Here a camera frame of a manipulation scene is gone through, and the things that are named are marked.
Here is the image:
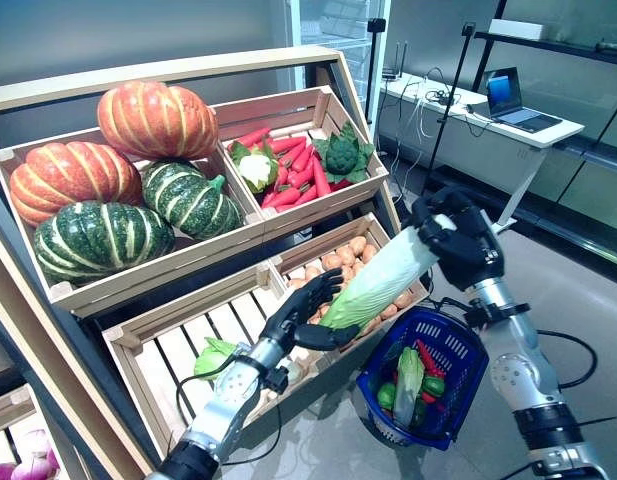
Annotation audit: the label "wooden crate of pumpkins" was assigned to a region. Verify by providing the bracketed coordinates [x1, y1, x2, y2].
[0, 119, 267, 319]

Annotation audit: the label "wooden crate of potatoes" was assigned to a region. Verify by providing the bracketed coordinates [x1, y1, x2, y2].
[268, 212, 432, 351]

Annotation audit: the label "thick black floor cable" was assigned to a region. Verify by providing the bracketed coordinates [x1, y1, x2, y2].
[535, 327, 600, 391]

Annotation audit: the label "wooden crate of turnips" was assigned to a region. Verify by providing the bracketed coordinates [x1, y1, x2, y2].
[0, 382, 89, 480]

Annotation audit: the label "green striped pumpkin with stem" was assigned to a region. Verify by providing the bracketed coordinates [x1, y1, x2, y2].
[141, 160, 244, 241]

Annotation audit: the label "red chili pepper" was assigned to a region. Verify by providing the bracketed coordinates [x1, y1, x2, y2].
[416, 339, 448, 380]

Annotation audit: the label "red carrot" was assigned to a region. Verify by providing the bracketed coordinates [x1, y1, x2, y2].
[293, 183, 319, 207]
[261, 186, 303, 210]
[269, 135, 308, 155]
[312, 155, 333, 200]
[231, 127, 273, 150]

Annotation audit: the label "black camera pole with base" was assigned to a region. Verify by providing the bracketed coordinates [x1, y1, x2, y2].
[420, 20, 478, 199]

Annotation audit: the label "white box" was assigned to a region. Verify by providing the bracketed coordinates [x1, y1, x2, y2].
[487, 18, 547, 42]

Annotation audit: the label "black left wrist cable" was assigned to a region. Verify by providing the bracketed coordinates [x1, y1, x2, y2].
[175, 349, 284, 466]

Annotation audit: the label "white cauliflower green leaves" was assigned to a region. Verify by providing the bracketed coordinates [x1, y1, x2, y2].
[229, 141, 280, 195]

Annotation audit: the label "black router with antennas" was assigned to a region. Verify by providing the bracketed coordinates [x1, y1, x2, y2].
[381, 42, 405, 82]

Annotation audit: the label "wooden crate of carrots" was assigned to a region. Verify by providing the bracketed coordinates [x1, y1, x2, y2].
[207, 84, 389, 236]

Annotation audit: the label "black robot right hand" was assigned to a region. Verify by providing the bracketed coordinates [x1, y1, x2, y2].
[410, 187, 505, 294]

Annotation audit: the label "wooden crate white slat floor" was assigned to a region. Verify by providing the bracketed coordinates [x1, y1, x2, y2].
[101, 262, 349, 461]

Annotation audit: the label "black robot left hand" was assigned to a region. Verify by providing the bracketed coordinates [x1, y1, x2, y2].
[260, 267, 363, 357]

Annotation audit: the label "white desk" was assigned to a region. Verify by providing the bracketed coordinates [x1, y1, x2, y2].
[377, 74, 587, 234]

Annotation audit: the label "white framed glass cabinet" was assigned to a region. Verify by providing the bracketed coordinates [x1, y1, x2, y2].
[287, 0, 392, 146]

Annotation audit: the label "open grey laptop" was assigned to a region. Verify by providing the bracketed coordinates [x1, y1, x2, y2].
[482, 66, 565, 134]

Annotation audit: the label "green broccoli with leaves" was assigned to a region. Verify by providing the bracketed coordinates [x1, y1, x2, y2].
[312, 122, 377, 185]

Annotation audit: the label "wooden produce display stand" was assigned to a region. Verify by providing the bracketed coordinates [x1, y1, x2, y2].
[0, 45, 404, 480]

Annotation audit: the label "large orange striped pumpkin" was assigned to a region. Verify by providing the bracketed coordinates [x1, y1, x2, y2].
[96, 79, 220, 162]

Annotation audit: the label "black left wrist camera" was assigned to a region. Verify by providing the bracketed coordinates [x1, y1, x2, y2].
[262, 367, 292, 396]

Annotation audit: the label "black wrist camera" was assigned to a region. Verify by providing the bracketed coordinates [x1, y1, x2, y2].
[262, 367, 292, 396]
[462, 302, 499, 331]

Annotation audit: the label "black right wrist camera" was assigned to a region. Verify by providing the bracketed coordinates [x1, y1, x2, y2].
[462, 302, 499, 331]

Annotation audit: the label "blue plastic shopping basket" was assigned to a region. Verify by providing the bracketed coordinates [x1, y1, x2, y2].
[355, 297, 490, 451]

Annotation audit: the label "large green striped pumpkin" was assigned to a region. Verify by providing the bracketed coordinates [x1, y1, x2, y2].
[33, 200, 177, 287]

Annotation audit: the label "white hanging cable bundle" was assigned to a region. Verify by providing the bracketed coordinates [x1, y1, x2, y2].
[405, 84, 434, 146]

